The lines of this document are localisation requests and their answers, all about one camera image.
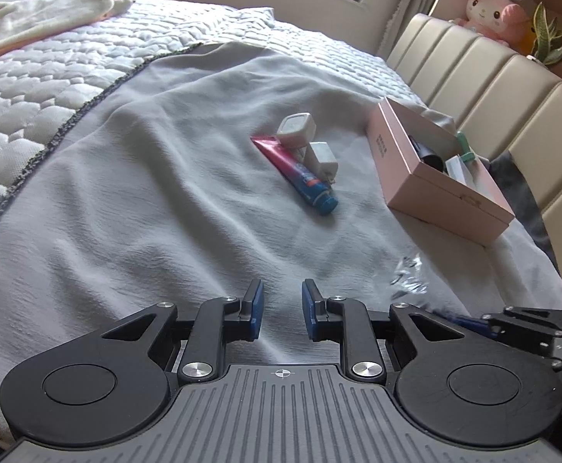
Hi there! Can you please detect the white charger box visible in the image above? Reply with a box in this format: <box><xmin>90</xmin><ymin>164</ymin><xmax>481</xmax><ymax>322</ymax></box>
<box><xmin>445</xmin><ymin>154</ymin><xmax>477</xmax><ymax>186</ymax></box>

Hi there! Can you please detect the white quilted mattress cover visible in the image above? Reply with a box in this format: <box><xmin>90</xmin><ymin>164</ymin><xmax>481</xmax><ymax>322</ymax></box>
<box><xmin>0</xmin><ymin>0</ymin><xmax>426</xmax><ymax>252</ymax></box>

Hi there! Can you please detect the clear plastic wrapper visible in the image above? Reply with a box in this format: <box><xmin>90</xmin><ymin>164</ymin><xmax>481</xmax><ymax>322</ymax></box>
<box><xmin>387</xmin><ymin>253</ymin><xmax>431</xmax><ymax>300</ymax></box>

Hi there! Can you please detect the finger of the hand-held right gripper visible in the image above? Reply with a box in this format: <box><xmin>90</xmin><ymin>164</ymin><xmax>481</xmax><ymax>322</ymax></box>
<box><xmin>503</xmin><ymin>306</ymin><xmax>562</xmax><ymax>336</ymax></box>
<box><xmin>447</xmin><ymin>313</ymin><xmax>559</xmax><ymax>358</ymax></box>

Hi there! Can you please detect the potted plant with pink flowers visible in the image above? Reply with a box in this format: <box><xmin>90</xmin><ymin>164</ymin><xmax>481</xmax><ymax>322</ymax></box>
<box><xmin>532</xmin><ymin>2</ymin><xmax>562</xmax><ymax>83</ymax></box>

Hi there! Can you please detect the white plug adapter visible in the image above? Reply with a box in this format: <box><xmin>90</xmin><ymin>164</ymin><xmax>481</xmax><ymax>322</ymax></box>
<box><xmin>305</xmin><ymin>141</ymin><xmax>339</xmax><ymax>185</ymax></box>

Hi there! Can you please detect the pink cardboard box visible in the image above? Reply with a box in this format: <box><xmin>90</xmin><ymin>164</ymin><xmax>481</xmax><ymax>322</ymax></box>
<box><xmin>366</xmin><ymin>96</ymin><xmax>516</xmax><ymax>249</ymax></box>

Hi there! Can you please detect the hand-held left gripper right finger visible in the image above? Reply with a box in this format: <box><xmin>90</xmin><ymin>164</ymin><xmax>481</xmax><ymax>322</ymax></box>
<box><xmin>301</xmin><ymin>279</ymin><xmax>460</xmax><ymax>387</ymax></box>

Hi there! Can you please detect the cream folded blanket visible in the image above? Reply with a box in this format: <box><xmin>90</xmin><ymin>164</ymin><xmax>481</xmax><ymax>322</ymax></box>
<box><xmin>0</xmin><ymin>0</ymin><xmax>132</xmax><ymax>63</ymax></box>

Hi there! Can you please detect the pink and blue toothpaste tube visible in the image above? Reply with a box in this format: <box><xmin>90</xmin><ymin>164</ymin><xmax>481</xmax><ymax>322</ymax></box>
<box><xmin>250</xmin><ymin>136</ymin><xmax>339</xmax><ymax>215</ymax></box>

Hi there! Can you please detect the dark grey pillow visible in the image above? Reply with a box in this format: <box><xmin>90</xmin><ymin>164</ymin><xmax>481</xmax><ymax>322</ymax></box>
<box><xmin>490</xmin><ymin>152</ymin><xmax>559</xmax><ymax>271</ymax></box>

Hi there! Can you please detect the white square case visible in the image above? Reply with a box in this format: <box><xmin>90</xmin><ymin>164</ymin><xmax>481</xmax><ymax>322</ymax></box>
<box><xmin>276</xmin><ymin>112</ymin><xmax>316</xmax><ymax>150</ymax></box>

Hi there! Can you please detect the grey blanket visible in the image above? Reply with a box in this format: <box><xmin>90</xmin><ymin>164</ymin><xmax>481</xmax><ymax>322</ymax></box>
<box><xmin>0</xmin><ymin>41</ymin><xmax>562</xmax><ymax>444</ymax></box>

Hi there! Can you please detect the black pouch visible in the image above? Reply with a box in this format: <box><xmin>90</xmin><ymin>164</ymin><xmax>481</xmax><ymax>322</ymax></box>
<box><xmin>410</xmin><ymin>136</ymin><xmax>446</xmax><ymax>172</ymax></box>

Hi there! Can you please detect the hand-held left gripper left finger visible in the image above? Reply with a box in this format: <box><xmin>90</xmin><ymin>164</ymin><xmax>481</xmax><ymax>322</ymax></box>
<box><xmin>102</xmin><ymin>280</ymin><xmax>265</xmax><ymax>387</ymax></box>

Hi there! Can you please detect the beige padded headboard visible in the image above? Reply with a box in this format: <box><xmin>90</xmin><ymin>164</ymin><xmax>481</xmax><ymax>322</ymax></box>
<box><xmin>387</xmin><ymin>12</ymin><xmax>562</xmax><ymax>300</ymax></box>

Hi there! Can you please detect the pink and white plush toy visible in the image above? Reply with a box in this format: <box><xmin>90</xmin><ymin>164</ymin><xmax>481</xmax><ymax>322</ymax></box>
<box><xmin>454</xmin><ymin>0</ymin><xmax>532</xmax><ymax>48</ymax></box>

